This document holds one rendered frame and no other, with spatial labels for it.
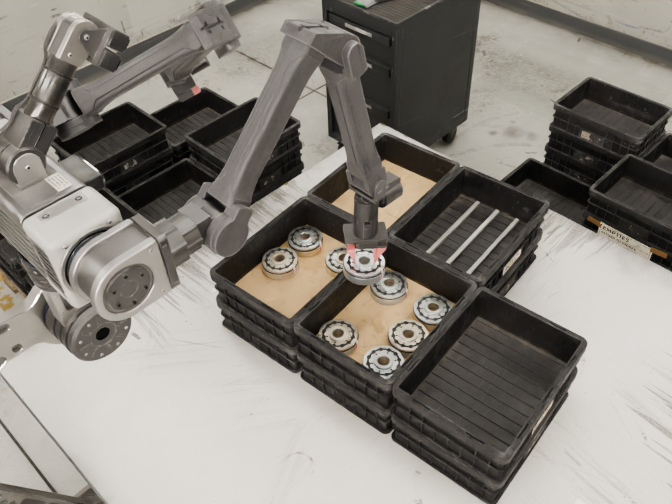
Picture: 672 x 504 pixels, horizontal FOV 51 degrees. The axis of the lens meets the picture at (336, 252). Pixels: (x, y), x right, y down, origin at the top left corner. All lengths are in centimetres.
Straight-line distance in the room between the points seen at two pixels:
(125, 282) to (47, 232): 15
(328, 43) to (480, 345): 93
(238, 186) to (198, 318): 93
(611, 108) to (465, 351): 183
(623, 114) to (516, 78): 125
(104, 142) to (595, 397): 226
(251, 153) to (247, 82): 325
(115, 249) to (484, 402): 97
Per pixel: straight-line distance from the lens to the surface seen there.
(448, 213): 217
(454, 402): 172
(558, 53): 480
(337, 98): 134
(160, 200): 303
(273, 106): 120
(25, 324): 159
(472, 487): 174
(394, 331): 180
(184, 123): 346
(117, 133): 329
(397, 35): 305
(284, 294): 193
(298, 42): 120
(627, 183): 298
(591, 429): 191
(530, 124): 408
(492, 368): 179
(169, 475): 182
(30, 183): 130
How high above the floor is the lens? 226
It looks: 45 degrees down
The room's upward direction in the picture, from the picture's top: 3 degrees counter-clockwise
